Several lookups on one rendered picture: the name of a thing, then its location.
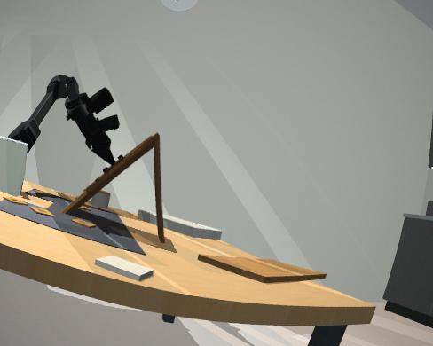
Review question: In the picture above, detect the brown flat wooden board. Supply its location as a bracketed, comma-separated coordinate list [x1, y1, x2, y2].
[197, 254, 327, 283]

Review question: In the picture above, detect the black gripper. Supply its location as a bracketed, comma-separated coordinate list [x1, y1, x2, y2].
[79, 116, 115, 166]

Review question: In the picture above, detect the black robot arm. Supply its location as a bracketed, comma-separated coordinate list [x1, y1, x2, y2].
[8, 75, 120, 153]

